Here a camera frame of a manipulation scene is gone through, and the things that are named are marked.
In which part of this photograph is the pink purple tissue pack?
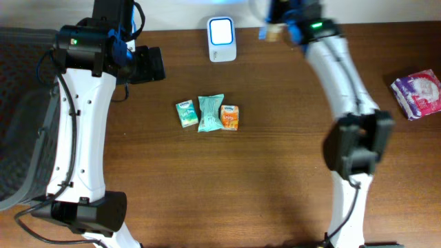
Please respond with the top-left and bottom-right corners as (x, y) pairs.
(390, 70), (440, 121)

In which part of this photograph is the small orange tissue packet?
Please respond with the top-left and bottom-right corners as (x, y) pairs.
(220, 105), (239, 131)

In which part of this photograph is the small green tissue packet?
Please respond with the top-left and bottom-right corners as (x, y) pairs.
(176, 100), (198, 128)

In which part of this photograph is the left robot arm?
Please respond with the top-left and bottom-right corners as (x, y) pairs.
(28, 0), (165, 247)

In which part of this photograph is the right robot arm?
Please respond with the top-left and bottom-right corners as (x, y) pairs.
(261, 0), (394, 247)

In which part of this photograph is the white tube with gold cap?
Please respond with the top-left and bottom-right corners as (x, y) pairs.
(258, 23), (285, 42)

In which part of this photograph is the white barcode scanner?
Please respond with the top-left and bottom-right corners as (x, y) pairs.
(207, 17), (237, 63)

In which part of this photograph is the grey plastic mesh basket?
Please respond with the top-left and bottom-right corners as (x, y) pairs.
(1, 28), (60, 210)

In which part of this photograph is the teal wet wipes packet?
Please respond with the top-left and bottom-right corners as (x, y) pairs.
(198, 94), (225, 132)

